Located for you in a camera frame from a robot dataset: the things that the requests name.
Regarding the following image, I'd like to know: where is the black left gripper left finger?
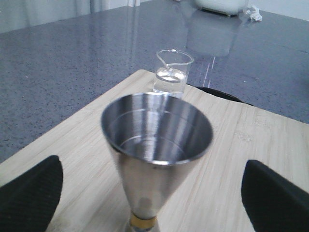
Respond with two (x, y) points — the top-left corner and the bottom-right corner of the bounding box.
(0, 155), (63, 232)

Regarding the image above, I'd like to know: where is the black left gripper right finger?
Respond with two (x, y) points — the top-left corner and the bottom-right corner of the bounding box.
(241, 159), (309, 232)

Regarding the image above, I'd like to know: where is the steel double jigger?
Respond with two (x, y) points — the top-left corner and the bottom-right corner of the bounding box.
(101, 92), (213, 232)

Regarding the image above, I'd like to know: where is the glass measuring beaker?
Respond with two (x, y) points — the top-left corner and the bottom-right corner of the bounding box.
(153, 48), (194, 99)

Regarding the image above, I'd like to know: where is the wooden cutting board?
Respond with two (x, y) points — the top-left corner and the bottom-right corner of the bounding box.
(0, 70), (309, 232)

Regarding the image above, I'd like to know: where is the crumpled white tissue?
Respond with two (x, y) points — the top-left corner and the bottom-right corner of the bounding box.
(243, 5), (262, 22)

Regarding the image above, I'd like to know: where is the black cutting board handle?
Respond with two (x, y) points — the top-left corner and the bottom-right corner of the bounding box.
(196, 87), (252, 105)

